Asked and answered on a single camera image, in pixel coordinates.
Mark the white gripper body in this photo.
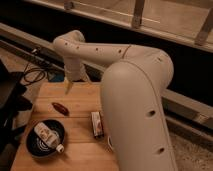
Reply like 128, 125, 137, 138
64, 58, 90, 82

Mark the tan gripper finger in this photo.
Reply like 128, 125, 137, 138
64, 77, 73, 94

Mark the dark red pepper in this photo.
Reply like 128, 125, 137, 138
52, 102, 69, 116

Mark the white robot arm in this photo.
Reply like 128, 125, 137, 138
53, 30, 178, 171

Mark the blue box on floor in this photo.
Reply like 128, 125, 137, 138
49, 74, 65, 82

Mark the rectangular candy bar box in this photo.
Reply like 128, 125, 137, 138
91, 112, 104, 138

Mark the white plastic bottle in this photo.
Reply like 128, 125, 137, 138
34, 122, 64, 153

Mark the black chair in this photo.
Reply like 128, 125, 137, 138
0, 59, 32, 171

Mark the black round bowl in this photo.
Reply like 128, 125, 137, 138
26, 119, 65, 157

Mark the black cable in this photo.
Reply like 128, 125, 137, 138
20, 46, 54, 87

